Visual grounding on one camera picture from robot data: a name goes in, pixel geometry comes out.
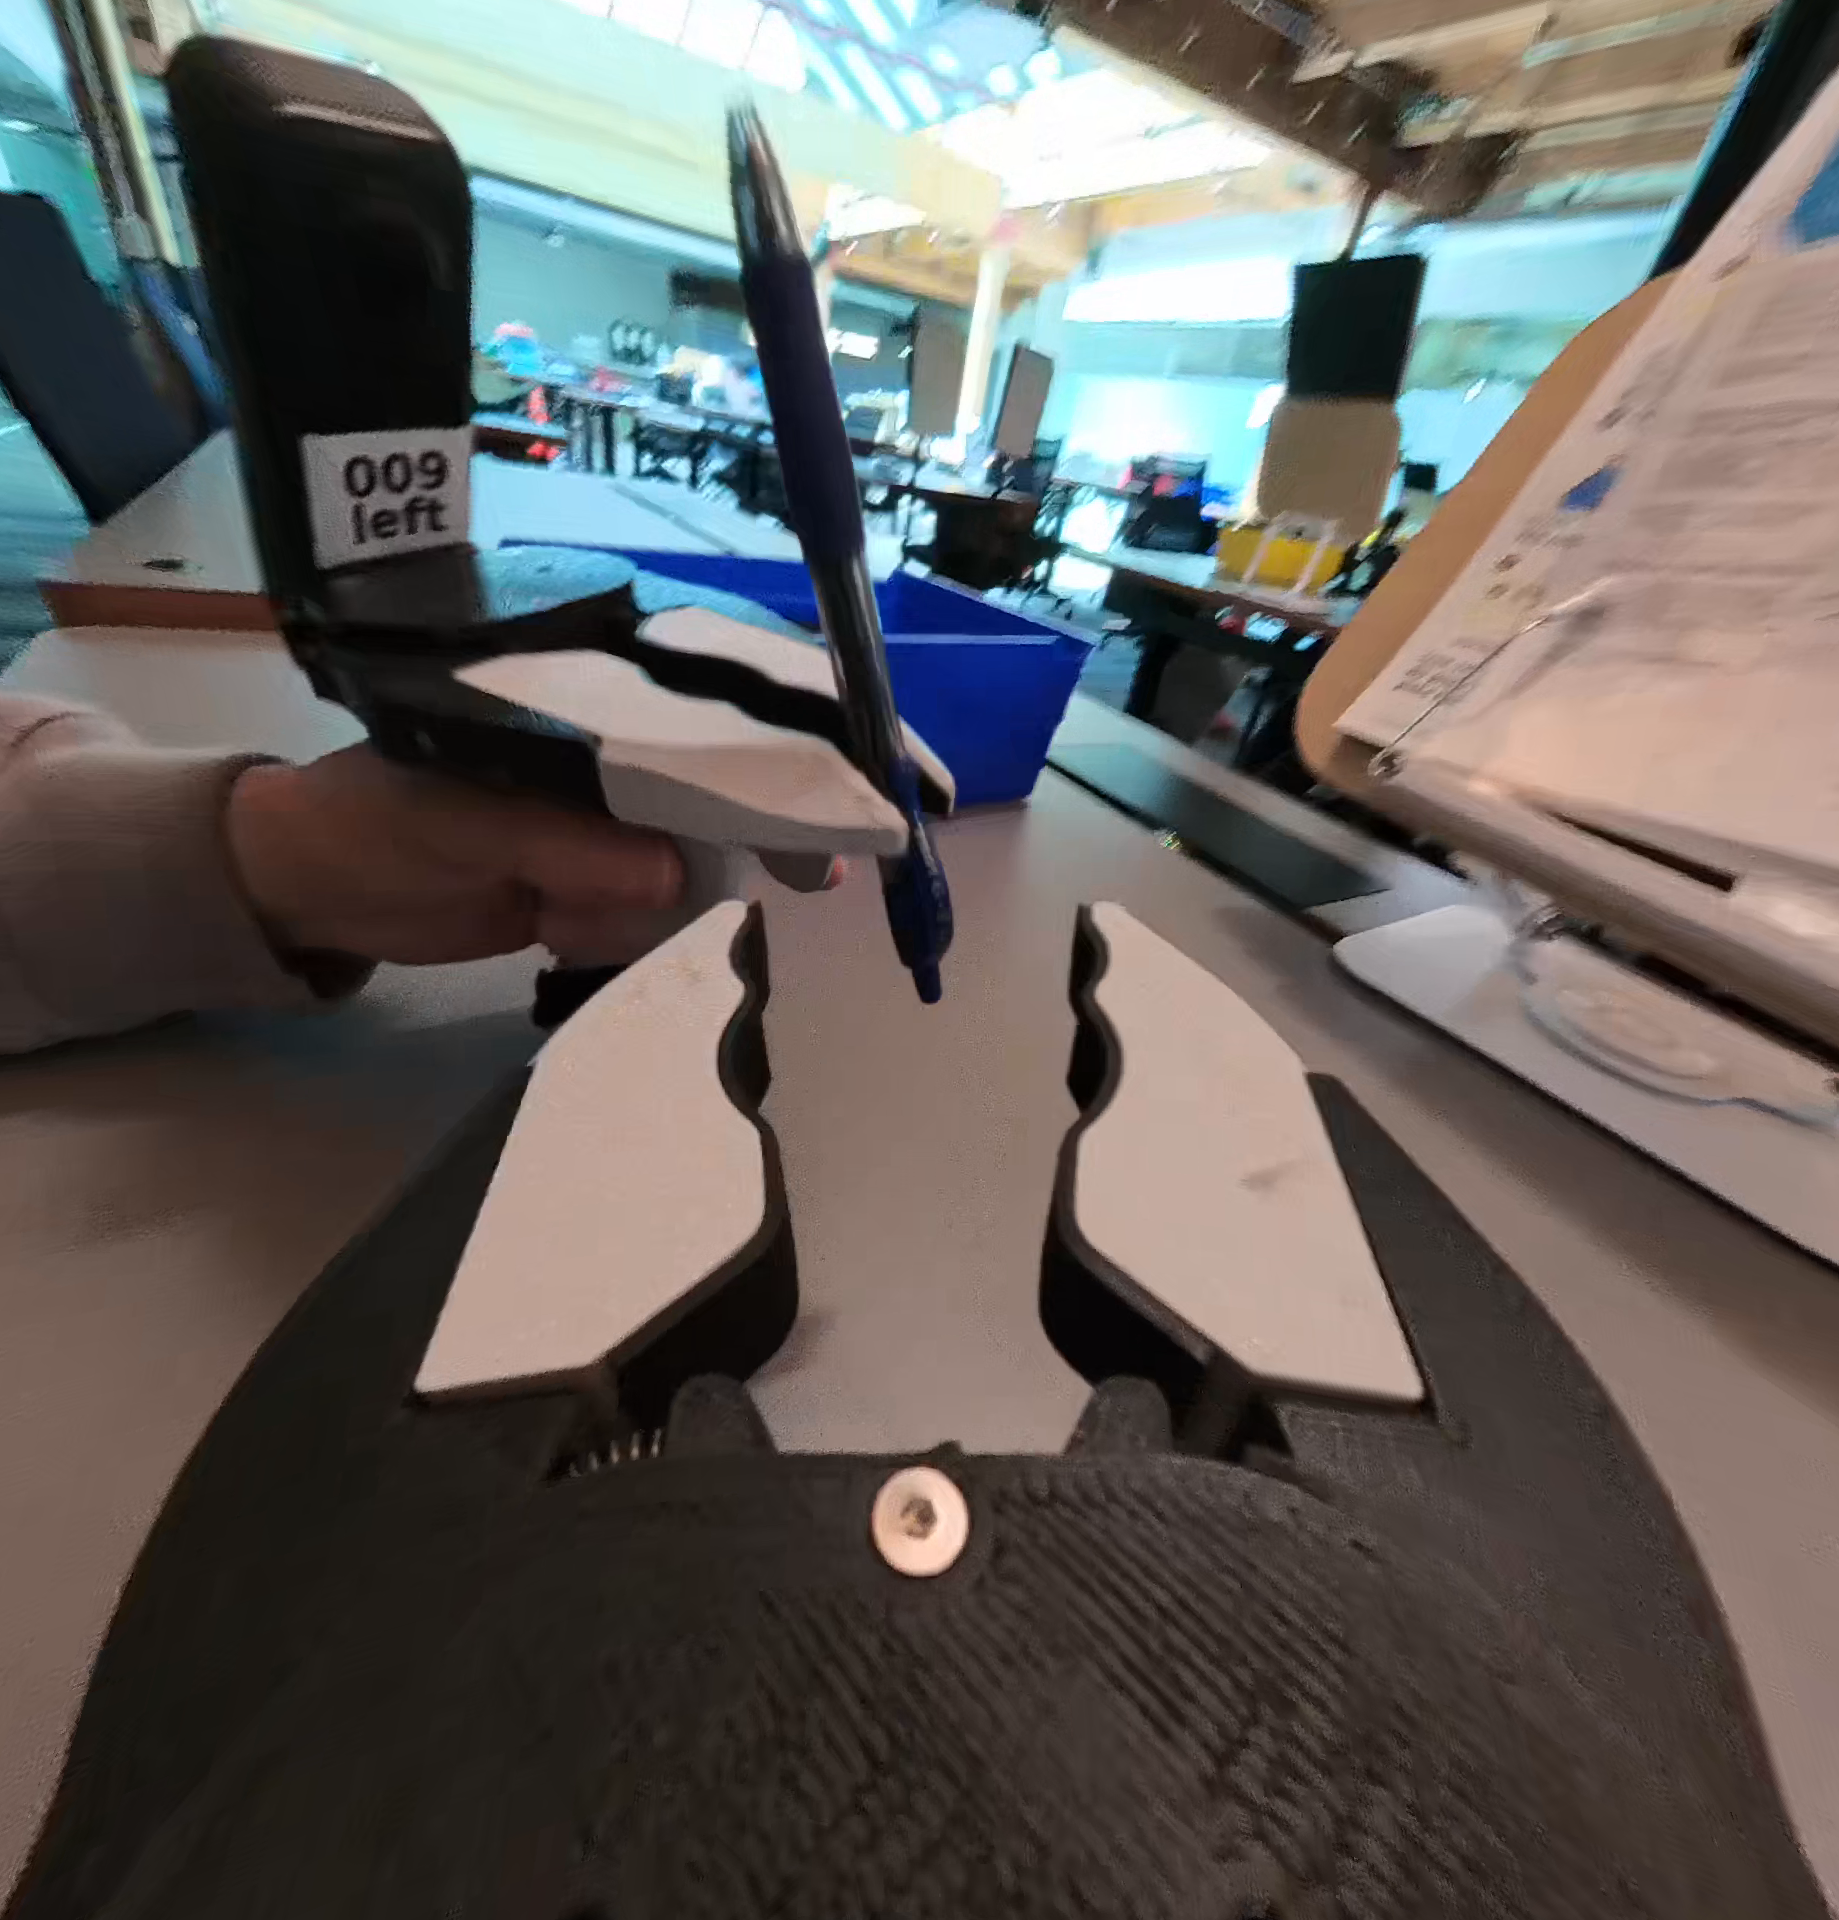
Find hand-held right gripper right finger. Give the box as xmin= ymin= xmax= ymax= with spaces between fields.
xmin=1037 ymin=899 xmax=1425 ymax=1414

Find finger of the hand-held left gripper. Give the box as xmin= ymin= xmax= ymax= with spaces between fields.
xmin=636 ymin=602 xmax=958 ymax=819
xmin=458 ymin=650 xmax=915 ymax=860

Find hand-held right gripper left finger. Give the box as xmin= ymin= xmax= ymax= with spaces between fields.
xmin=414 ymin=899 xmax=800 ymax=1404

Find blue pen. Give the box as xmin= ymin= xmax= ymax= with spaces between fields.
xmin=724 ymin=102 xmax=958 ymax=1006

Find blue plastic bin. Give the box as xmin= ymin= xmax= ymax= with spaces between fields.
xmin=500 ymin=539 xmax=1101 ymax=812

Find person's left forearm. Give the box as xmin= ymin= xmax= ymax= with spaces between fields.
xmin=0 ymin=694 xmax=299 ymax=1057

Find grey desk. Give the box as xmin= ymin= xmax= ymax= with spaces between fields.
xmin=0 ymin=436 xmax=1839 ymax=1920

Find black desk panel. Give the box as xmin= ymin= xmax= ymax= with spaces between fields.
xmin=1045 ymin=735 xmax=1392 ymax=915

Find person's left hand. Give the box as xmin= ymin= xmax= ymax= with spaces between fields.
xmin=224 ymin=744 xmax=852 ymax=1000

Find dark blue panel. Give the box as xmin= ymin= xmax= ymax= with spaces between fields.
xmin=0 ymin=177 xmax=207 ymax=526

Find wooden document stand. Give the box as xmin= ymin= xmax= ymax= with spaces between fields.
xmin=1293 ymin=59 xmax=1839 ymax=1284

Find computer monitor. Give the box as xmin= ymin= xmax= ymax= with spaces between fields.
xmin=994 ymin=343 xmax=1063 ymax=459

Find yellow plastic bin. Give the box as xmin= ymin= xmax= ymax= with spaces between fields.
xmin=1217 ymin=517 xmax=1346 ymax=590

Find black and tan board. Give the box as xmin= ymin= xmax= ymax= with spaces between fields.
xmin=1256 ymin=253 xmax=1428 ymax=520

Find printed paper sheets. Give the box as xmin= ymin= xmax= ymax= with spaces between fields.
xmin=1332 ymin=67 xmax=1839 ymax=887

